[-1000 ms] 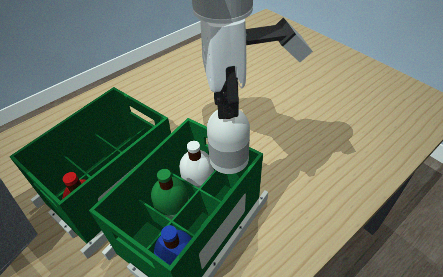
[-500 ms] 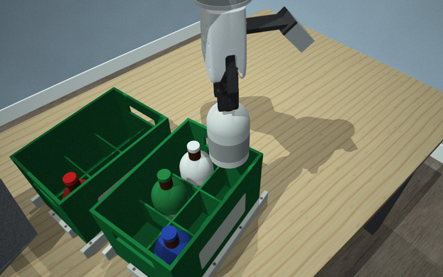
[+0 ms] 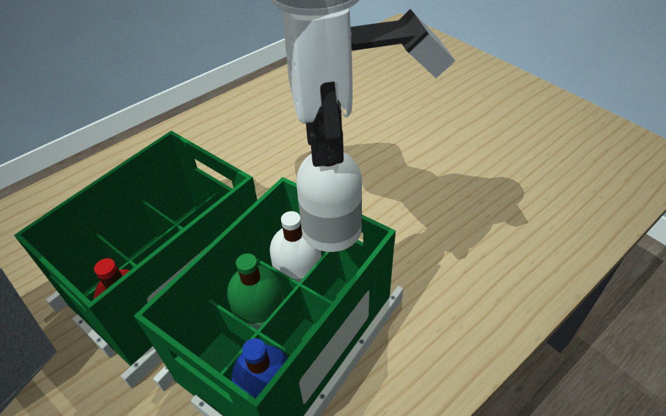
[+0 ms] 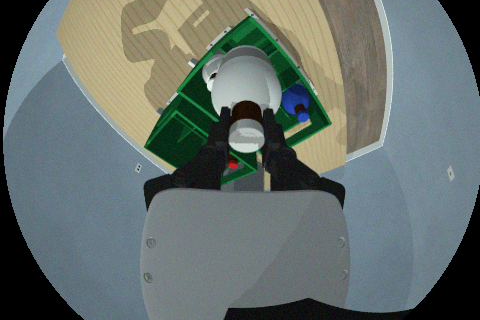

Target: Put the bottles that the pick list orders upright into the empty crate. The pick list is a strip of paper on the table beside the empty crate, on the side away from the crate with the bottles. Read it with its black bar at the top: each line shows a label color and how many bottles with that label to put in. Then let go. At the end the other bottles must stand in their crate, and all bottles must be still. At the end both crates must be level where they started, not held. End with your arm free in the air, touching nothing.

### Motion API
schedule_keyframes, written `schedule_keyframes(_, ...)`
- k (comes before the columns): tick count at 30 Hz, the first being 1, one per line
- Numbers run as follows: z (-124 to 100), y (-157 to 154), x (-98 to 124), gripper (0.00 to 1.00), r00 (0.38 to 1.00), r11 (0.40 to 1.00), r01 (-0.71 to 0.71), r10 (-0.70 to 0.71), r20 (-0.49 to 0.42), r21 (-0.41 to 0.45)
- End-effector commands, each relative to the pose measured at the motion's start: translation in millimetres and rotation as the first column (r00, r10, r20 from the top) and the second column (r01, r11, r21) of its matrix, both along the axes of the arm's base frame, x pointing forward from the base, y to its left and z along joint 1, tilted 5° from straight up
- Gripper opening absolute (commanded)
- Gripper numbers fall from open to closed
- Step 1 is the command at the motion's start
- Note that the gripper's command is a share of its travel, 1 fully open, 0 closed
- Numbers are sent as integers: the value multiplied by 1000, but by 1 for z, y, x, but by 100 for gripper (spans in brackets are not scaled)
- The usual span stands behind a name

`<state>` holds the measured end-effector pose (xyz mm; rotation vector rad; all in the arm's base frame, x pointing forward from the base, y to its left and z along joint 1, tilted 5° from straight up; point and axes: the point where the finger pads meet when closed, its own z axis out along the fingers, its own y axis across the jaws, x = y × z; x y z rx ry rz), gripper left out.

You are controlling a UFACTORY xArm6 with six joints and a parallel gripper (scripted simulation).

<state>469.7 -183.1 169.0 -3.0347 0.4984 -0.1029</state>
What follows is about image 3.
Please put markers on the green plastic bottle crate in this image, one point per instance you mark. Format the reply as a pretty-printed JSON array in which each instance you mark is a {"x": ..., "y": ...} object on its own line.
[
  {"x": 152, "y": 214},
  {"x": 319, "y": 322}
]

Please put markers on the white bottle with grey band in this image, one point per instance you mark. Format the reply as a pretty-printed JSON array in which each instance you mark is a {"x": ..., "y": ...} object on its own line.
[{"x": 330, "y": 203}]

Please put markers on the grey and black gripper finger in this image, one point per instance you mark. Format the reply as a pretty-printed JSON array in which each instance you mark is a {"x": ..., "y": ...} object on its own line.
[
  {"x": 327, "y": 138},
  {"x": 309, "y": 128}
]

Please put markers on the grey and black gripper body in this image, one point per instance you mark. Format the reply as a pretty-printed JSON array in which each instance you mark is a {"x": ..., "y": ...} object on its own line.
[{"x": 319, "y": 50}]

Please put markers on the blue bottle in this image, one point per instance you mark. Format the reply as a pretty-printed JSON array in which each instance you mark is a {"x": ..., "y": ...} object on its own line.
[{"x": 254, "y": 368}]

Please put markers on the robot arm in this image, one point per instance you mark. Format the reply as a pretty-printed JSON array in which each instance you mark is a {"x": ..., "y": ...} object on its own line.
[{"x": 417, "y": 39}]

